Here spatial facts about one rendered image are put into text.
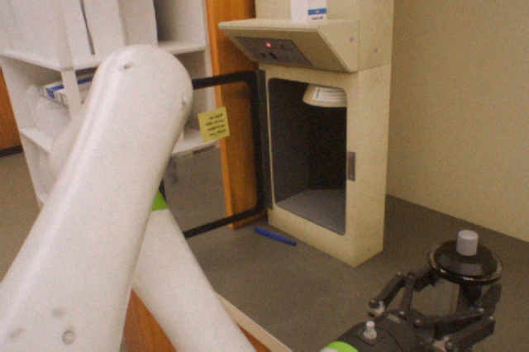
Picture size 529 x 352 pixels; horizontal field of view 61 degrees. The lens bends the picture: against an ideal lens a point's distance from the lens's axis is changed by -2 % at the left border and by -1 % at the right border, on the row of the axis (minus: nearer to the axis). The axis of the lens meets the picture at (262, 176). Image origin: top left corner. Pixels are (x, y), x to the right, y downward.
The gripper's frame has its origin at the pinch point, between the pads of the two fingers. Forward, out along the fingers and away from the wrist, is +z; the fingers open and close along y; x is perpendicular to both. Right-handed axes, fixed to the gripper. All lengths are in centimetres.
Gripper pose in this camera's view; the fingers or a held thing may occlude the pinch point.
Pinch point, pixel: (459, 284)
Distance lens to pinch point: 80.6
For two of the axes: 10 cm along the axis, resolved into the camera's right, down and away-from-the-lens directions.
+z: 7.7, -3.0, 5.7
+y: -6.4, -2.6, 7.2
